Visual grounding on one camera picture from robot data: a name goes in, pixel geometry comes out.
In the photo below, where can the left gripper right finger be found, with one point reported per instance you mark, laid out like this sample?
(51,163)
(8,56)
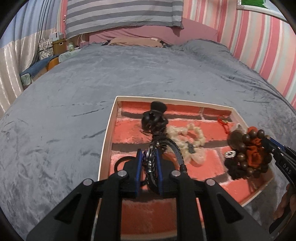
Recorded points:
(205,211)

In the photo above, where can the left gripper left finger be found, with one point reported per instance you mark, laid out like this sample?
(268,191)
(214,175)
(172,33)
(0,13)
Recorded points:
(92,211)

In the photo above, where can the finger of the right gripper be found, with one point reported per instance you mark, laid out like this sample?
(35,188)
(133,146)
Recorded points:
(266,144)
(276,145)

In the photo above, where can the orange fabric scrunchie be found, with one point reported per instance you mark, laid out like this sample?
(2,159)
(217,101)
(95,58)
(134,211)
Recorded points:
(255,153)

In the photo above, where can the cream fluffy scrunchie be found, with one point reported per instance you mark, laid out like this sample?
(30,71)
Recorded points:
(190,140)

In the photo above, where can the right hand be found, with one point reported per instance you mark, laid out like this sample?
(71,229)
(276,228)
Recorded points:
(285,201)

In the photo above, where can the small red charm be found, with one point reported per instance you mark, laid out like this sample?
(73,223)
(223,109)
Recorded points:
(225,125)

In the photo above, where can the black hair claw clip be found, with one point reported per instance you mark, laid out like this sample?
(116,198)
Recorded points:
(154,120)

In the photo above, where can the framed picture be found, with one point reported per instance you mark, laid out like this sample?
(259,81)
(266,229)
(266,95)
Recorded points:
(261,6)

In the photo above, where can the pink headboard cushion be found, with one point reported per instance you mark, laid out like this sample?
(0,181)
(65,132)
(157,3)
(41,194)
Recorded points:
(171,35)

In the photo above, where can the blue folded cloth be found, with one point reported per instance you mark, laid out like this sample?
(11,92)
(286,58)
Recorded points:
(35,68)

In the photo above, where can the brown storage box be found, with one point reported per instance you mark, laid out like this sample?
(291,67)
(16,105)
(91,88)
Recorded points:
(59,47)

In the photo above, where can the beige folded cloth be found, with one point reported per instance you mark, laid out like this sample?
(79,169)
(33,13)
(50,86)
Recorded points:
(129,41)

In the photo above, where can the blue white curtain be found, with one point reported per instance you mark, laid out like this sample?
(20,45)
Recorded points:
(34,21)

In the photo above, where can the grey striped pillow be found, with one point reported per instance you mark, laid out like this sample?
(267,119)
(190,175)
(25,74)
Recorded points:
(93,16)

